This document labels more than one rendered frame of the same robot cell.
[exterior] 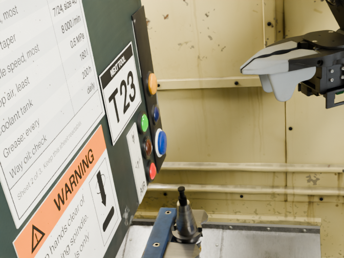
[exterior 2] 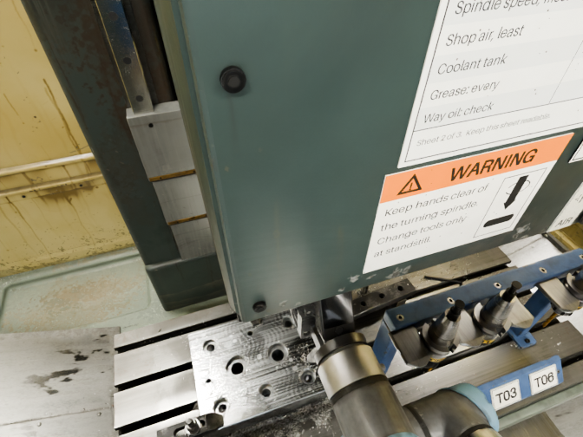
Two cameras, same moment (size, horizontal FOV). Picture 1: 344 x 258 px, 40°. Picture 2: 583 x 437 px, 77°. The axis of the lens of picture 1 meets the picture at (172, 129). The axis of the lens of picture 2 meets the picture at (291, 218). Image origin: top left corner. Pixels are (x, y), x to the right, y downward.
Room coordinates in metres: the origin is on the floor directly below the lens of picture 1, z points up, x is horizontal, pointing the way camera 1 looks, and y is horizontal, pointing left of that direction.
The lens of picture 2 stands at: (0.08, -0.01, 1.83)
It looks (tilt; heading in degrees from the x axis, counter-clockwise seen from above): 46 degrees down; 55
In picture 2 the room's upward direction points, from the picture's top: straight up
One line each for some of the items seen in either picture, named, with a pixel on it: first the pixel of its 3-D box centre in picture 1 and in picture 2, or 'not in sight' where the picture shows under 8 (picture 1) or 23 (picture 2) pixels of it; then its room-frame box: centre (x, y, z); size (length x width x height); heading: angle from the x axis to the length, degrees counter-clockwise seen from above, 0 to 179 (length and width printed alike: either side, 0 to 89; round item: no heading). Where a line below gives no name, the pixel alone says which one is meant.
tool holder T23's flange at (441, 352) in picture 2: not in sight; (438, 337); (0.47, 0.09, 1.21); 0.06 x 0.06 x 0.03
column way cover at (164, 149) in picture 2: not in sight; (243, 181); (0.42, 0.73, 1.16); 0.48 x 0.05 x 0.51; 164
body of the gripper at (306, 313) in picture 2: not in sight; (324, 318); (0.27, 0.18, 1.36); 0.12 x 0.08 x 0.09; 74
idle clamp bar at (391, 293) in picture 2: not in sight; (370, 305); (0.57, 0.30, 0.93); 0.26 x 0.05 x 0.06; 169
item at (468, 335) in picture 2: not in sight; (464, 329); (0.52, 0.07, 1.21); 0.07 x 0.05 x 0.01; 74
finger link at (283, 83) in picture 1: (281, 79); not in sight; (0.55, -0.14, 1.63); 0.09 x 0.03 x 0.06; 104
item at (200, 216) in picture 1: (192, 217); not in sight; (0.84, -0.02, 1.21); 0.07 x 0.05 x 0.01; 74
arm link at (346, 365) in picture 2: not in sight; (352, 370); (0.25, 0.10, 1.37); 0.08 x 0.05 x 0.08; 164
